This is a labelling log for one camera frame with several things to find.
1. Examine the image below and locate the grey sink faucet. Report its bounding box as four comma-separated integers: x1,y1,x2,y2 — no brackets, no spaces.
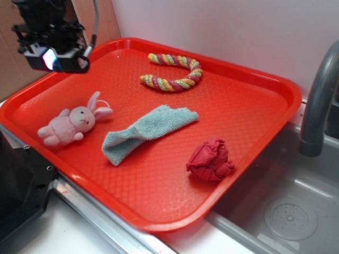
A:
298,41,338,157

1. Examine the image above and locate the brown cardboard panel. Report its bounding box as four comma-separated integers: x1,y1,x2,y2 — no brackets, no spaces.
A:
1,0,120,101

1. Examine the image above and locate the grey sink basin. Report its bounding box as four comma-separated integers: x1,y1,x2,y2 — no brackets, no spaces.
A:
206,124,338,253

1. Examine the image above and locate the multicolour twisted rope toy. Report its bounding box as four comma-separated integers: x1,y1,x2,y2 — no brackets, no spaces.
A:
139,53,203,92

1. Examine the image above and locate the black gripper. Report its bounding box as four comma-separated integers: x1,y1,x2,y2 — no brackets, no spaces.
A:
12,1,84,54

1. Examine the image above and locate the light blue microfiber cloth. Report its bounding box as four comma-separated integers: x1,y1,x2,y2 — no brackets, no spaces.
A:
102,105,199,166

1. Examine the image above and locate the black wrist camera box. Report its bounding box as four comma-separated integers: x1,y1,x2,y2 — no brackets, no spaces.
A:
23,43,93,74

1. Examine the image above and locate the grey braided camera cable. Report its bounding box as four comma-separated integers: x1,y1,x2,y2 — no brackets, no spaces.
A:
84,0,101,58

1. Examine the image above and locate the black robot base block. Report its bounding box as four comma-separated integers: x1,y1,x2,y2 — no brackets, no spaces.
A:
1,134,57,244

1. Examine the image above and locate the red plastic tray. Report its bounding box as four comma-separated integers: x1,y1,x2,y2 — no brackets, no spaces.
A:
1,38,301,233

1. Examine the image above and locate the pink plush bunny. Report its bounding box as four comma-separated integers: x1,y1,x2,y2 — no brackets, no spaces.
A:
37,92,113,147

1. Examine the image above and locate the crumpled red cloth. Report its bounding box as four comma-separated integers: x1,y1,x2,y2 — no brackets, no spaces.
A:
186,139,236,182

